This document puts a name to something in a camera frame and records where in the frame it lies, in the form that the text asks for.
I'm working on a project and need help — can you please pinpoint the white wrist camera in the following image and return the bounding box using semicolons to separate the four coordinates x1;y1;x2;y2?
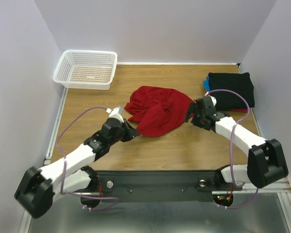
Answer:
208;96;217;106
106;106;124;121

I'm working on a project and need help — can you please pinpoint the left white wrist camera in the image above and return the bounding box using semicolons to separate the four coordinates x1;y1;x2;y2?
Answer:
106;106;124;121

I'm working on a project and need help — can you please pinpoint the red t-shirt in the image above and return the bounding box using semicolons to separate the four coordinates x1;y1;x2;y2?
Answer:
124;86;194;137

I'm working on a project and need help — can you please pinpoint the purple cable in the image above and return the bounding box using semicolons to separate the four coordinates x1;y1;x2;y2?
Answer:
205;89;259;210
56;107;120;211

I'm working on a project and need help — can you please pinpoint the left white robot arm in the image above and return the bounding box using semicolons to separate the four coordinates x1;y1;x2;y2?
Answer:
15;117;139;218

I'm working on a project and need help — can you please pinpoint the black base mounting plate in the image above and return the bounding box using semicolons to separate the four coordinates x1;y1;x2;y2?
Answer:
82;170;238;202

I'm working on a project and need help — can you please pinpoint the blue folded t-shirt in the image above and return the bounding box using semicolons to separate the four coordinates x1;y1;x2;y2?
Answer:
203;76;211;96

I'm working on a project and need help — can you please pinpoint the black folded t-shirt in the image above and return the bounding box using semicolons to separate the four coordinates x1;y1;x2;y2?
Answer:
208;72;255;111

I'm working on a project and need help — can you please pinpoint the magenta folded t-shirt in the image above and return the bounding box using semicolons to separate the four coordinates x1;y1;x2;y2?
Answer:
231;109;248;113

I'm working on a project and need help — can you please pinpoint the white plastic mesh basket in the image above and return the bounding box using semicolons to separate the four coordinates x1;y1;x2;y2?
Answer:
53;50;117;90

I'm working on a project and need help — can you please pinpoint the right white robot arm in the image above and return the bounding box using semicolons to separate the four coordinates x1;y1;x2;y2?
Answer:
185;96;289;189

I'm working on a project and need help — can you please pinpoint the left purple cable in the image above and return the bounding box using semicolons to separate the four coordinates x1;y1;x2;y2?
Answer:
56;107;120;211

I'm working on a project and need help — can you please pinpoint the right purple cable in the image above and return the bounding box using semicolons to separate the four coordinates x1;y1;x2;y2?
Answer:
205;89;259;210

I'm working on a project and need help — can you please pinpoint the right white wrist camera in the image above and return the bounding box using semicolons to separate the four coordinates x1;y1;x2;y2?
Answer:
208;96;217;106

